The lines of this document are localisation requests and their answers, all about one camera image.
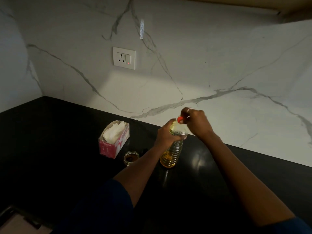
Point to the person's left hand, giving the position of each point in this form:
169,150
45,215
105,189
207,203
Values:
165,136

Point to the person's right hand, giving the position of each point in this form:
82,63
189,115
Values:
198,124

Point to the red bottle cap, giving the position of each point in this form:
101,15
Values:
180,119

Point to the large clear plastic oil bottle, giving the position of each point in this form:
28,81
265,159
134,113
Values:
171,155

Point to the black small bottle cap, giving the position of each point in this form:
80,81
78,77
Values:
143,152

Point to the small glass oil dispenser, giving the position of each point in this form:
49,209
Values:
131,158

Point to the wall cabinet with white interior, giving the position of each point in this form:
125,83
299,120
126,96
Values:
243,3

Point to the person's right forearm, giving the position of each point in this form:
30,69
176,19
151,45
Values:
248,182

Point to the black countertop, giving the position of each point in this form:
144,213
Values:
48,155

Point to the white tissues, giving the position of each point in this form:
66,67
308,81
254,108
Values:
113,132

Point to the pink tissue box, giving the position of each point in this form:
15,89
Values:
108,149

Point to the clear tape strip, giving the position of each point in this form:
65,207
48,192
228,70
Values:
141,29

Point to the blue right shirt sleeve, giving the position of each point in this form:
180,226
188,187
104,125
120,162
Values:
290,227

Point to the white wall socket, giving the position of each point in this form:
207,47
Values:
124,58

